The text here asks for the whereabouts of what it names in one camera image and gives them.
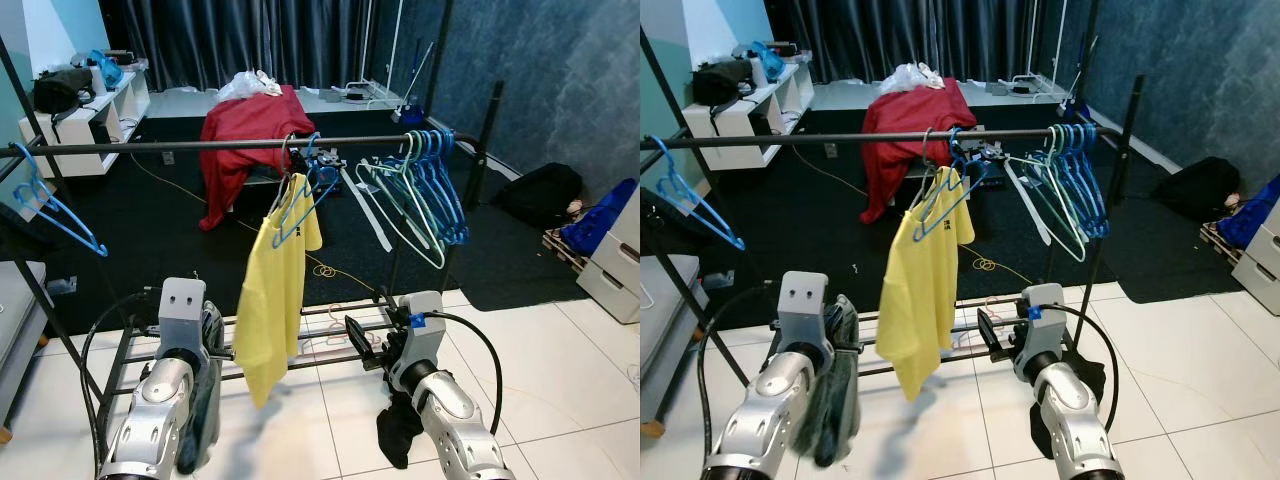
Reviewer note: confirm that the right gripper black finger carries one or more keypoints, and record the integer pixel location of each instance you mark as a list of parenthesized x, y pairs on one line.
[(1012, 315), (987, 326), (357, 333), (386, 324)]

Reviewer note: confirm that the grey garment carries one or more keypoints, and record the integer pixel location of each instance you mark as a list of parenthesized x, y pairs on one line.
[(205, 400), (835, 400)]

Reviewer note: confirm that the blue plastic hanger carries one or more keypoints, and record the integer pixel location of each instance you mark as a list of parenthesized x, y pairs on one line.
[(718, 228), (322, 185), (445, 210), (1100, 205), (458, 215), (960, 180), (80, 232), (1090, 200)]

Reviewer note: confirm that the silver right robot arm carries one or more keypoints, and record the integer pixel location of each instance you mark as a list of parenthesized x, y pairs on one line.
[(450, 420), (1070, 410)]

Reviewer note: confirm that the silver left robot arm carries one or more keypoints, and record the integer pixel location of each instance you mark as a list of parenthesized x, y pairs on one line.
[(150, 420), (760, 420)]

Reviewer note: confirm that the yellow printed t-shirt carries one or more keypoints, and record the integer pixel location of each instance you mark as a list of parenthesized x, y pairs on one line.
[(920, 290), (275, 300)]

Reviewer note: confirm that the black garment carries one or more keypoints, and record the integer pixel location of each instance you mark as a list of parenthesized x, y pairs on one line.
[(1092, 380), (400, 440)]

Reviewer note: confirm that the black white machine under cloth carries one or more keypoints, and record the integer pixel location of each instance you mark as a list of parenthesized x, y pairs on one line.
[(985, 160), (325, 168)]

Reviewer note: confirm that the wooden pallet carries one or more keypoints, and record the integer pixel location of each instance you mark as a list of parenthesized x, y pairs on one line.
[(565, 250), (1220, 242)]

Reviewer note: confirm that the black duffel bag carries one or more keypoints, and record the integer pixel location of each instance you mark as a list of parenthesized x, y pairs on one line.
[(1195, 190), (540, 195)]

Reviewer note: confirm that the red cloth cover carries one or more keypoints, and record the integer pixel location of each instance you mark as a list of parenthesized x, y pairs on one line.
[(915, 120), (250, 125)]

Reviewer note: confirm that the blue fabric bag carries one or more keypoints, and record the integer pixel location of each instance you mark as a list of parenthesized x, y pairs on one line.
[(595, 225), (1255, 215)]

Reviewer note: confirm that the black metal clothes rack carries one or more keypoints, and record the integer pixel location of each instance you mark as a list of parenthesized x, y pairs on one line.
[(850, 138), (200, 144)]

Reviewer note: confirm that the white drawer cabinet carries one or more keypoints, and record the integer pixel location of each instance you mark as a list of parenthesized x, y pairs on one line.
[(615, 280), (1262, 265)]

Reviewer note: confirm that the clear crumpled plastic bag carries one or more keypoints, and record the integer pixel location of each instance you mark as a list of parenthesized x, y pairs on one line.
[(910, 78), (245, 85)]

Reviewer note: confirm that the white low platform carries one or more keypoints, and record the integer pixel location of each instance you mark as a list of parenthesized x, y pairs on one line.
[(180, 103), (840, 97)]

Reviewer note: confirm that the dark pleated curtain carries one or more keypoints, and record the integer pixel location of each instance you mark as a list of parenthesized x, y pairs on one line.
[(250, 40), (920, 35)]

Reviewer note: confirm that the white low shelf unit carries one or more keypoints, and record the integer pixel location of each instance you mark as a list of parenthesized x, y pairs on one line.
[(750, 130), (90, 140)]

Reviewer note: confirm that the blue item on shelf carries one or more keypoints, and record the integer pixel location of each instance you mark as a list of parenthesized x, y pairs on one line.
[(105, 68), (768, 60)]

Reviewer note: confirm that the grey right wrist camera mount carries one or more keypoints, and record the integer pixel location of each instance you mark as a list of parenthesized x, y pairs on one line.
[(1045, 320), (425, 330)]

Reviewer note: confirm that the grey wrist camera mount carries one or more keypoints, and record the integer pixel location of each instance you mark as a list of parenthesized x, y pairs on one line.
[(425, 330), (182, 310), (803, 300), (1045, 320)]

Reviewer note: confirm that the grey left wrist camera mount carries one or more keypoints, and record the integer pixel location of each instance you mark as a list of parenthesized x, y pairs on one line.
[(182, 310), (803, 300)]

